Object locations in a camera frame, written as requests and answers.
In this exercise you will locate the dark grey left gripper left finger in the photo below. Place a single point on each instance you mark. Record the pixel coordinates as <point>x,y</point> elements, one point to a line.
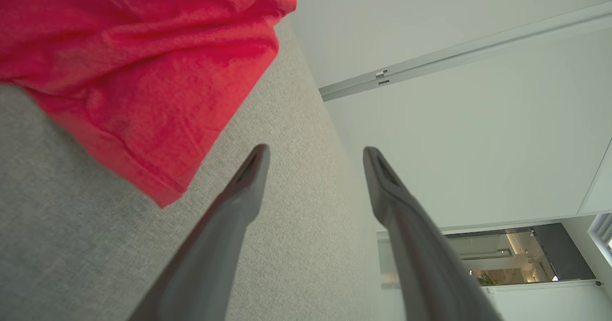
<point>210,254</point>

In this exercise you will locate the red shorts with white panels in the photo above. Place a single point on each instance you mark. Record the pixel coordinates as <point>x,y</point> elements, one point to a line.
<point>143,62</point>

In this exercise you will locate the grey metal partition post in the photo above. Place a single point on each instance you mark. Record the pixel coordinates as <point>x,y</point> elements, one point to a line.
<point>430,60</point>

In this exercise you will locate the grey fabric sofa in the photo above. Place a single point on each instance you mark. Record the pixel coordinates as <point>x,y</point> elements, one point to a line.
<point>71,239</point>

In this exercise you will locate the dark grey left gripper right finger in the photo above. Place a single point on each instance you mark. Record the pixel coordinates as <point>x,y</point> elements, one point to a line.
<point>420,263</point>

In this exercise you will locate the interior window opening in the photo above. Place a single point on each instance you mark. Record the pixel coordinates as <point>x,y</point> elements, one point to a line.
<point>564,254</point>

